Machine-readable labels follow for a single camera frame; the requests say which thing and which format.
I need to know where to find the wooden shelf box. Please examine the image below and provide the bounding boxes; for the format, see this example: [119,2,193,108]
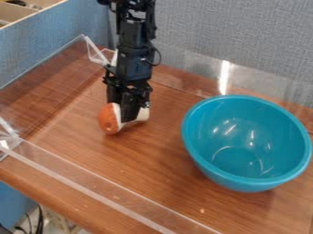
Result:
[0,0,68,30]

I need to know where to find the blue plastic bowl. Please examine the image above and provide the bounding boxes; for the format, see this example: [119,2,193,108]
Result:
[180,95,313,193]

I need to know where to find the clear acrylic barrier wall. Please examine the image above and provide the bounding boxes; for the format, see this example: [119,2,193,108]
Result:
[0,37,313,234]

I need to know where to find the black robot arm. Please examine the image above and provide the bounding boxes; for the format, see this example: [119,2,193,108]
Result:
[96,0,160,122]

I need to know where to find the brown white plush mushroom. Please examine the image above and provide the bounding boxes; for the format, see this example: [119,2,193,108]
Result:
[97,102,149,134]

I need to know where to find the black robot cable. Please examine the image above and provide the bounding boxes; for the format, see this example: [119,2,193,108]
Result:
[145,42,163,67]

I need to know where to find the black floor cables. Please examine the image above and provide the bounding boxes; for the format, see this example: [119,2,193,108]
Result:
[0,205,46,234]

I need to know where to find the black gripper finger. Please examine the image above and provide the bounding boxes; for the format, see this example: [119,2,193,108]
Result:
[120,92,140,122]
[107,86,120,103]

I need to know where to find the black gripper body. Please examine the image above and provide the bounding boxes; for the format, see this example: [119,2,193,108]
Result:
[103,65,152,108]

